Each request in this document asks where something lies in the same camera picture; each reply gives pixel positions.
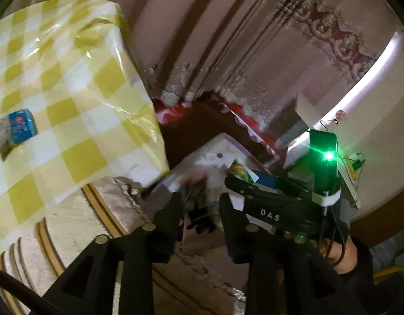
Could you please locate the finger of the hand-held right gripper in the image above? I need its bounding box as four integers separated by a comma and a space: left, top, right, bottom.
254, 170, 288, 193
224, 175, 256, 201

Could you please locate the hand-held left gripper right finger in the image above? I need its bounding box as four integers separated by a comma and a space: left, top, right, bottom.
219, 192, 367, 315

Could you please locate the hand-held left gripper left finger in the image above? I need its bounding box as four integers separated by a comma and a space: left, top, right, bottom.
41, 190, 186, 315

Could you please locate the green pea snack packet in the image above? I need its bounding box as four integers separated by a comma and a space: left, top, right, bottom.
226, 159, 259, 185

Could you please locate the clear packet of dark snack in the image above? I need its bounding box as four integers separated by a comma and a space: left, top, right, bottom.
167, 167, 224, 235

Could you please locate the person's right forearm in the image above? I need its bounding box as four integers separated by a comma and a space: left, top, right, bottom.
336, 236, 384, 315

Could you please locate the person's right hand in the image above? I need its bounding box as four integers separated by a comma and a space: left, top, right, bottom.
328, 236, 358, 275

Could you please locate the red cloth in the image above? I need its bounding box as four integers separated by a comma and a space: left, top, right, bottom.
153, 100, 279, 152

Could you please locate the cardboard piece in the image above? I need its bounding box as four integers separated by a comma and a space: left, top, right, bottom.
294, 91, 325, 129

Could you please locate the small yellow device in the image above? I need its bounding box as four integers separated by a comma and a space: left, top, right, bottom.
347, 153, 365, 180

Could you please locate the beige striped cushion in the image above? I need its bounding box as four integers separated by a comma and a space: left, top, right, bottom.
0, 175, 249, 315

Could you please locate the yellow plastic object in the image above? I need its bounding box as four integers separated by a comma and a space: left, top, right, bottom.
372, 265, 404, 283

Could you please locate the white ledge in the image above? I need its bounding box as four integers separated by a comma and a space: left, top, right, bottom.
283, 29, 404, 211

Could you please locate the yellow checked tablecloth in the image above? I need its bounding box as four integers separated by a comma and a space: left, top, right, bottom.
0, 0, 171, 254

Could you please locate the pink lace curtain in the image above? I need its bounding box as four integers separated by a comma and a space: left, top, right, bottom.
74, 0, 403, 113

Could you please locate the blue packet of pale nuts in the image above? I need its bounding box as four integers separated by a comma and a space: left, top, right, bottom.
0, 108, 38, 159

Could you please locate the black cable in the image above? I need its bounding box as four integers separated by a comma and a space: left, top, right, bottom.
0, 267, 56, 315

